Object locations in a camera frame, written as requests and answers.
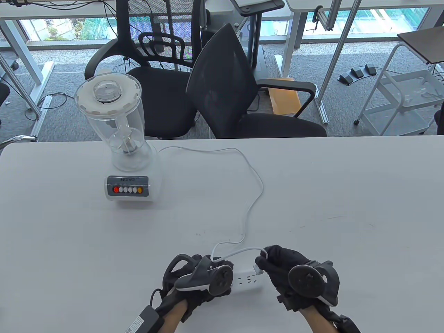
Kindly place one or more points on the person's right hand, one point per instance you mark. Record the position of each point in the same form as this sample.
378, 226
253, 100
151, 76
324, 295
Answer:
284, 256

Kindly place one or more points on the person's left hand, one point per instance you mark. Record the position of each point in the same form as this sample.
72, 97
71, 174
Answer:
204, 301

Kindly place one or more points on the white power strip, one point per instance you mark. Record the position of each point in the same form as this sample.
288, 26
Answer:
246, 281

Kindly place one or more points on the white blender with clear jar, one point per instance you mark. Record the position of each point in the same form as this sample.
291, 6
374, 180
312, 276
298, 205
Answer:
128, 189

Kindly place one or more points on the person's right forearm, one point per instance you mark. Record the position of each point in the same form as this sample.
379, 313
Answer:
317, 322

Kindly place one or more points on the person's left forearm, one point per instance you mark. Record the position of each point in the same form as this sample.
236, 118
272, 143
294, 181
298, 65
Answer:
173, 319

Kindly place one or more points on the grey left hand controller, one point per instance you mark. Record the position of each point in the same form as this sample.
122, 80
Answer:
204, 279

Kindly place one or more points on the grey hand controller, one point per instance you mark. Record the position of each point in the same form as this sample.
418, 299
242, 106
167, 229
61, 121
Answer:
305, 281
204, 279

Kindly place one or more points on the grey right hand controller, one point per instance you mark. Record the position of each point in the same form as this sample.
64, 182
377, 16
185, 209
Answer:
305, 281

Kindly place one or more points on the brown cardboard sheet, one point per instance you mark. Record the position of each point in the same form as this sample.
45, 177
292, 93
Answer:
284, 100

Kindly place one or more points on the white rolling cart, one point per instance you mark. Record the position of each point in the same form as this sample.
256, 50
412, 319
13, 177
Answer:
395, 119

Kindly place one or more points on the black plastic-back chair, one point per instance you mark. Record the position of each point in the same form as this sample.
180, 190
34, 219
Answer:
222, 79

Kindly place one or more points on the black foot pedal unit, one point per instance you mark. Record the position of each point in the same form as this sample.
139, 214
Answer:
355, 73

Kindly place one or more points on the black round object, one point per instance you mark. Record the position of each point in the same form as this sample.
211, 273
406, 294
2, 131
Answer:
440, 121

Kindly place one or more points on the black mesh office chair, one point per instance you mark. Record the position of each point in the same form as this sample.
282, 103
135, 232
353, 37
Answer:
163, 90

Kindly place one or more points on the aluminium profile bar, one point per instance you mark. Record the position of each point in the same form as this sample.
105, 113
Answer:
338, 45

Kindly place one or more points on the white desk with clamp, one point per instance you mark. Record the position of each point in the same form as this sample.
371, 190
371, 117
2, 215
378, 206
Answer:
295, 34

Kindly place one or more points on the grey stand with black column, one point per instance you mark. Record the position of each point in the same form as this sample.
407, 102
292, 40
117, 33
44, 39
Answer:
253, 34

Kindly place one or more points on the chrome curved bar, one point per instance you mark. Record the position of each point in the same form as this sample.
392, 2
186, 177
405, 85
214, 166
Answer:
20, 138

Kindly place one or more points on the dark brown side table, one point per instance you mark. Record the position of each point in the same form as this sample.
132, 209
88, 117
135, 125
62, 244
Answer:
423, 45

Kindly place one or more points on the black chair edge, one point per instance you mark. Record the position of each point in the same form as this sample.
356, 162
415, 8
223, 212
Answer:
3, 95

